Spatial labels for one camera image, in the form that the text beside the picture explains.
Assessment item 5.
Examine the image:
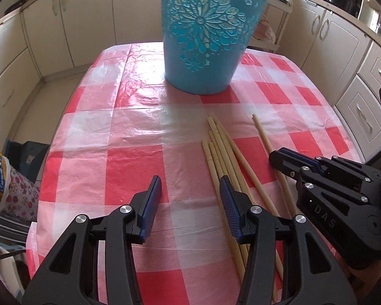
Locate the wooden chopstick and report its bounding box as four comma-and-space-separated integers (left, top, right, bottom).
209, 131, 248, 266
252, 114, 300, 217
209, 141, 228, 179
201, 140, 245, 282
209, 112, 285, 280
208, 114, 255, 204

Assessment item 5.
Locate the wooden chopstick on table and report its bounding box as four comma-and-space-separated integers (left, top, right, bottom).
208, 114, 255, 204
209, 131, 248, 266
209, 141, 228, 179
201, 140, 245, 282
209, 112, 285, 280

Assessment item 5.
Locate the red checkered tablecloth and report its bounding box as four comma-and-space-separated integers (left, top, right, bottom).
27, 43, 362, 304

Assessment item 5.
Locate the floral patterned bag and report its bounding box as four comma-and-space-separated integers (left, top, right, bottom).
0, 157, 40, 222

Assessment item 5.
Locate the white rolling storage cart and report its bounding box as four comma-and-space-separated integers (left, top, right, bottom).
248, 0, 293, 53

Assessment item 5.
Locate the blue plastic basket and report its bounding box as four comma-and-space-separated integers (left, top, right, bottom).
162, 0, 268, 95

